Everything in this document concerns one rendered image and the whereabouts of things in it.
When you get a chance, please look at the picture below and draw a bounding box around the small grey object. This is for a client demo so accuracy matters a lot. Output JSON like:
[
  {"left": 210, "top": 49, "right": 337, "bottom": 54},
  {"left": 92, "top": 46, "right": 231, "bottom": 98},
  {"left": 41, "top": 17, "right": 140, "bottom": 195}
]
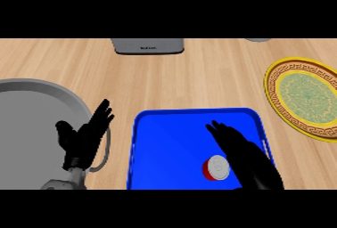
[{"left": 244, "top": 37, "right": 273, "bottom": 43}]

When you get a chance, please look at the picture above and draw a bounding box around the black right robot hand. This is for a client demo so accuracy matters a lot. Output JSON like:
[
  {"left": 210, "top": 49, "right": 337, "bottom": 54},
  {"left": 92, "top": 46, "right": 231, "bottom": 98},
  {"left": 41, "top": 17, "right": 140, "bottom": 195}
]
[{"left": 204, "top": 119, "right": 285, "bottom": 191}]

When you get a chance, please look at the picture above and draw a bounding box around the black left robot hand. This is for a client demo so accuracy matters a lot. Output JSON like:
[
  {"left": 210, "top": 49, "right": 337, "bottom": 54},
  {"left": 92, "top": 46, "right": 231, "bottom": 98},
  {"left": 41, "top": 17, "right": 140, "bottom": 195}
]
[{"left": 55, "top": 98, "right": 115, "bottom": 171}]

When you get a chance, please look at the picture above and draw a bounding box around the yellow patterned plate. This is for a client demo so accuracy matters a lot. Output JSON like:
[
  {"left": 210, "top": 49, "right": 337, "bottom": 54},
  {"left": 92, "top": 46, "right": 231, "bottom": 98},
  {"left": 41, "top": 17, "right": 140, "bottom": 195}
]
[{"left": 262, "top": 56, "right": 337, "bottom": 143}]

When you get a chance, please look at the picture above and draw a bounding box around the large grey pan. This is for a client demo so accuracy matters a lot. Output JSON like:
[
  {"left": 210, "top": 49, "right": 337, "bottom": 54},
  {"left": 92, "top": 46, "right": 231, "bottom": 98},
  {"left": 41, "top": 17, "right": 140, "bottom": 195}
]
[{"left": 0, "top": 77, "right": 111, "bottom": 191}]

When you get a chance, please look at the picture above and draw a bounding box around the blue tray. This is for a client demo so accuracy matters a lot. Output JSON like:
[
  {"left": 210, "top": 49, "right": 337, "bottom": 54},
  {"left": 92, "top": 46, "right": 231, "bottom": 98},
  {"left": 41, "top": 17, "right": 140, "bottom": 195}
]
[{"left": 126, "top": 107, "right": 276, "bottom": 191}]

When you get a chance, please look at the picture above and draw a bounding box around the grey appliance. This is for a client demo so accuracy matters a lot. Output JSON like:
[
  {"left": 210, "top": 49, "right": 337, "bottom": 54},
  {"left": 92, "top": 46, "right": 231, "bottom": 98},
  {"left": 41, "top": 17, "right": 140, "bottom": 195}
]
[{"left": 109, "top": 37, "right": 186, "bottom": 56}]

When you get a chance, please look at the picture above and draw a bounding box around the red can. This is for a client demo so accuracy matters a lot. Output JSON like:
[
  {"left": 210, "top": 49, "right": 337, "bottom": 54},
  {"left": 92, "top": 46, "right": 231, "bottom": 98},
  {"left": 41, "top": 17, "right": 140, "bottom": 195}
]
[{"left": 201, "top": 154, "right": 232, "bottom": 182}]

